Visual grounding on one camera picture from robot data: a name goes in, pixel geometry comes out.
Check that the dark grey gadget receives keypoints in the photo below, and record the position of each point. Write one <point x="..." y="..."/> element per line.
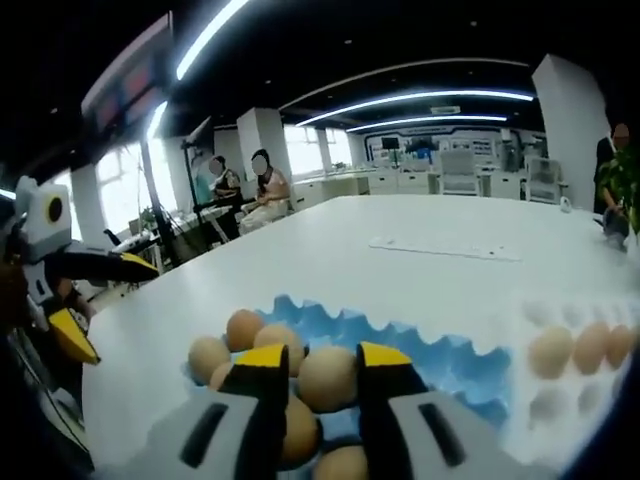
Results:
<point x="615" y="222"/>

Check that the long ceiling light strip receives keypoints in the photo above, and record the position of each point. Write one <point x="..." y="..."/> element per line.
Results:
<point x="415" y="100"/>
<point x="210" y="35"/>
<point x="430" y="121"/>

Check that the group of brown eggs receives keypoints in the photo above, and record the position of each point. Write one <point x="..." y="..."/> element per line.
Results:
<point x="550" y="350"/>

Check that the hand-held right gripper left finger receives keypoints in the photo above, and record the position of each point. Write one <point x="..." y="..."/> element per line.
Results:
<point x="250" y="415"/>

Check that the green plant in white pot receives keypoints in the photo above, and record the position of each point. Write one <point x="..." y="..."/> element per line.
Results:
<point x="625" y="180"/>

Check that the hanging display screen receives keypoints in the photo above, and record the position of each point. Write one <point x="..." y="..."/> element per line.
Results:
<point x="130" y="85"/>

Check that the black monitor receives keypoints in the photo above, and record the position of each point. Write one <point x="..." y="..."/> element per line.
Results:
<point x="389" y="143"/>

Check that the white egg carton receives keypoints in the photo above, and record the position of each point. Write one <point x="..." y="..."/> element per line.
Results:
<point x="565" y="400"/>

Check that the row of white cabinets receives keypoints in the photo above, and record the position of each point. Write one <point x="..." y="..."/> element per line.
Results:
<point x="385" y="182"/>

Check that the person's left hand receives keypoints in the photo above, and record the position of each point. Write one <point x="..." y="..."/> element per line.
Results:
<point x="75" y="300"/>

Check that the black tripod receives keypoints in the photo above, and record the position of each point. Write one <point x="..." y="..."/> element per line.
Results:
<point x="157" y="220"/>

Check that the person's dark-clothed body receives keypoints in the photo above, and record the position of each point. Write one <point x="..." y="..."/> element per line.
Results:
<point x="40" y="400"/>

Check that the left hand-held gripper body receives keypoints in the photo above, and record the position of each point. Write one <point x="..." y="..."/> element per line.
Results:
<point x="42" y="220"/>

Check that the black light stand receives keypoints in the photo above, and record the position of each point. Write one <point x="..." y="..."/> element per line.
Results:
<point x="187" y="170"/>

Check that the small white round gadget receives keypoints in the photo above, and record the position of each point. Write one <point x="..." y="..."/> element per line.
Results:
<point x="565" y="204"/>

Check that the ceiling air conditioner vent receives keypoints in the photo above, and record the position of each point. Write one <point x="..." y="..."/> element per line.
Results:
<point x="445" y="108"/>

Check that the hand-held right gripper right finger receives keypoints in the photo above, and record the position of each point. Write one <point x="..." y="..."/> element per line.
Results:
<point x="385" y="415"/>

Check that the white mesh office chair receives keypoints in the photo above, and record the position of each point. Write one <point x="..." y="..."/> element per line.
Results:
<point x="547" y="177"/>
<point x="460" y="170"/>

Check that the blue egg tray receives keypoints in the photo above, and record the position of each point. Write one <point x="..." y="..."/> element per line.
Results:
<point x="450" y="370"/>

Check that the brown egg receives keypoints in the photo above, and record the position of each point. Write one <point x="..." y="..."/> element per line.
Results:
<point x="345" y="464"/>
<point x="275" y="337"/>
<point x="327" y="380"/>
<point x="220" y="376"/>
<point x="300" y="435"/>
<point x="245" y="327"/>
<point x="207" y="355"/>

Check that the white flat table strip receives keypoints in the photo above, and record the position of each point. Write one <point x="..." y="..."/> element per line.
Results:
<point x="445" y="248"/>

